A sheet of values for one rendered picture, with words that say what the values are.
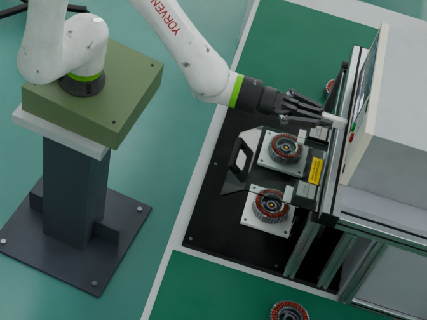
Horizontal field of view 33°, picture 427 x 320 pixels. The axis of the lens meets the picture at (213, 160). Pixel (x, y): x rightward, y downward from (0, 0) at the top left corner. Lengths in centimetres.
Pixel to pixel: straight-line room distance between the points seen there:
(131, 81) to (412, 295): 108
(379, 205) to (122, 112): 86
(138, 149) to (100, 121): 105
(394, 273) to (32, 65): 114
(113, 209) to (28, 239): 37
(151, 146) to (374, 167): 165
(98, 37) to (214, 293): 81
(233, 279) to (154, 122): 147
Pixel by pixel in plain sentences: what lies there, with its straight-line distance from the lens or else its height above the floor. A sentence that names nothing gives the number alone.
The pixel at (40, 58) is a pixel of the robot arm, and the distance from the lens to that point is 206.
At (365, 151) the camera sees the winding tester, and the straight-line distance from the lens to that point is 182.
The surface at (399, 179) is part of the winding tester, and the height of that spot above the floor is 120.
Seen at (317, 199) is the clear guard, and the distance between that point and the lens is 193.
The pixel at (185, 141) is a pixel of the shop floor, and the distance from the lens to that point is 337.
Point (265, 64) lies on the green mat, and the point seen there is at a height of 75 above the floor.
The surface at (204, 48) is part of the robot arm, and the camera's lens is 179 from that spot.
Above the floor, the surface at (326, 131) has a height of 92.
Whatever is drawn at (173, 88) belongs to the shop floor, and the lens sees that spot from 359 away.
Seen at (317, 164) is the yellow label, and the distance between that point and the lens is 200.
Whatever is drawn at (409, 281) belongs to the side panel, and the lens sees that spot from 205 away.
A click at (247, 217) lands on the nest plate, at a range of 219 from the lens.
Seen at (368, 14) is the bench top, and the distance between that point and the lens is 310.
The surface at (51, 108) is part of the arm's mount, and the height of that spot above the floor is 82.
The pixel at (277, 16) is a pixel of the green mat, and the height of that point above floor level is 75.
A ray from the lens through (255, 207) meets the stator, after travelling 218.
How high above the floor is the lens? 253
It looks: 50 degrees down
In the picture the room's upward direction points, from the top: 16 degrees clockwise
